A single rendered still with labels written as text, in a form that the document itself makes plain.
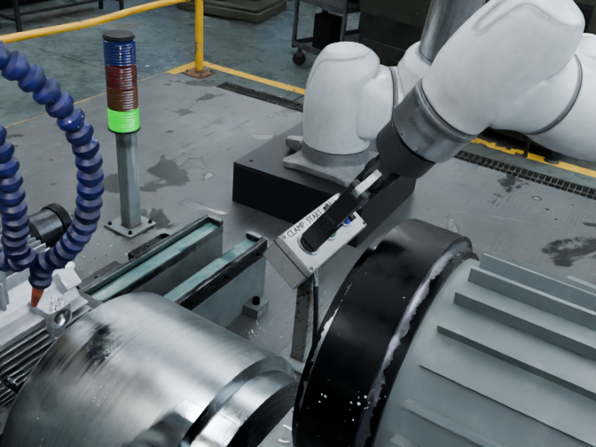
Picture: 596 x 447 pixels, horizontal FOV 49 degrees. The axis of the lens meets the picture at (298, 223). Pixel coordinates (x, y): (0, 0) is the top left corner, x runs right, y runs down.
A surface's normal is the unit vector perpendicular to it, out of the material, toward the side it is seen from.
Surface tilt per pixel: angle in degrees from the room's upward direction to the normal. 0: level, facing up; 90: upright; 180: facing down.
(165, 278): 90
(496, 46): 78
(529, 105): 114
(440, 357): 41
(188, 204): 0
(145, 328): 6
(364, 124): 93
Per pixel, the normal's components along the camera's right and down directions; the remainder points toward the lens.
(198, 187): 0.08, -0.85
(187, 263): 0.84, 0.33
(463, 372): -0.29, -0.39
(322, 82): -0.68, 0.08
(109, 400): -0.18, -0.57
